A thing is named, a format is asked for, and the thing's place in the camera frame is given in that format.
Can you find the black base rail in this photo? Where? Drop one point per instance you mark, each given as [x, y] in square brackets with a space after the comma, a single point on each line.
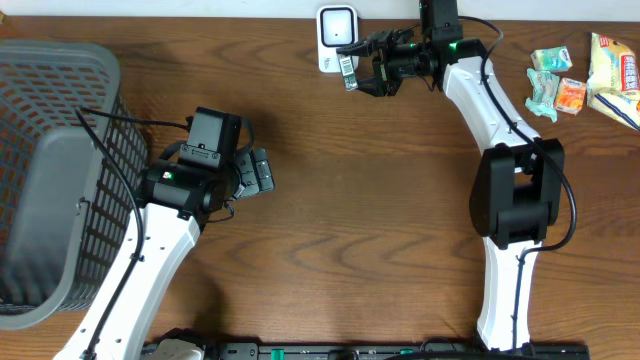
[429, 350]

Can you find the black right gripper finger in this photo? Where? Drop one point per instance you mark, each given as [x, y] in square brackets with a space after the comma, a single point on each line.
[374, 86]
[368, 45]

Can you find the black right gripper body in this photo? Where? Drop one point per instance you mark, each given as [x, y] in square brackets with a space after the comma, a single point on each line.
[399, 59]

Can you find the grey plastic shopping basket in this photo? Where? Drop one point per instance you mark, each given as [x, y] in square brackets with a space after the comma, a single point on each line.
[67, 154]

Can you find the white barcode scanner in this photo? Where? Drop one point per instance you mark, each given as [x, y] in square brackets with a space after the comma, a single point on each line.
[337, 26]

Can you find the dark green round-label box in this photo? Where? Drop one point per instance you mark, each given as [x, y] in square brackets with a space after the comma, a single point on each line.
[348, 72]

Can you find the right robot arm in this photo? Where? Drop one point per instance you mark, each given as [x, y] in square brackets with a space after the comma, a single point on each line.
[515, 196]

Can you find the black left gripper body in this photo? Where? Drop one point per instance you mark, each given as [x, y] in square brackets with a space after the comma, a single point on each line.
[253, 177]

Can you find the teal wrapper packet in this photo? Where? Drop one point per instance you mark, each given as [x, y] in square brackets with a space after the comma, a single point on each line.
[545, 86]

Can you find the yellow snack chip bag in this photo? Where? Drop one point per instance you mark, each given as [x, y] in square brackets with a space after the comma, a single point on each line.
[613, 82]

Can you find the green tissue pack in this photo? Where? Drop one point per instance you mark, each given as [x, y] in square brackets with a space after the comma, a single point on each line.
[552, 59]

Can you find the orange snack packet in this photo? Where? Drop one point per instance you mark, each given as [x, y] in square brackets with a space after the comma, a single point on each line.
[570, 96]

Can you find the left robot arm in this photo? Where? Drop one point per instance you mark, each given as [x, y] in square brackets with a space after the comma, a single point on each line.
[175, 205]

